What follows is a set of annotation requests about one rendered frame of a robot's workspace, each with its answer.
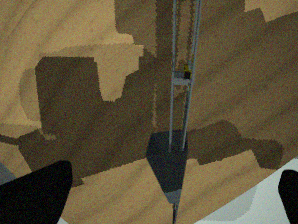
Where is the brown wooden board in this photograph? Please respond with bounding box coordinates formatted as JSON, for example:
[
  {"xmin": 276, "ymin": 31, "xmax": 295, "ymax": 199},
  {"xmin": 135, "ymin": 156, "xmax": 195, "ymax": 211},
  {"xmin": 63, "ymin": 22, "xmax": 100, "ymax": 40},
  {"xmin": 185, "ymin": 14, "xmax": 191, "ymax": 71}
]
[{"xmin": 0, "ymin": 0, "xmax": 298, "ymax": 224}]

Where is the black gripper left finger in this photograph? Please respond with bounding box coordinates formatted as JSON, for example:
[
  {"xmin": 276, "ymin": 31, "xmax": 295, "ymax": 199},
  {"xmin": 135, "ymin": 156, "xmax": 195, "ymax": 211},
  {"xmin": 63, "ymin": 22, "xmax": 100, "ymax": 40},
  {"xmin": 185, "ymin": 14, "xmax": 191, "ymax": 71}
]
[{"xmin": 0, "ymin": 161, "xmax": 73, "ymax": 224}]

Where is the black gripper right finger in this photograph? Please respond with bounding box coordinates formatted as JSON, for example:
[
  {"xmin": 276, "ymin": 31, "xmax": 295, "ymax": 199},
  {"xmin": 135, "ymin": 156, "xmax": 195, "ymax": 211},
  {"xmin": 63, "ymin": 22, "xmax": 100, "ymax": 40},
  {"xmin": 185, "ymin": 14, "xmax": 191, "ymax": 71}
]
[{"xmin": 278, "ymin": 169, "xmax": 298, "ymax": 224}]

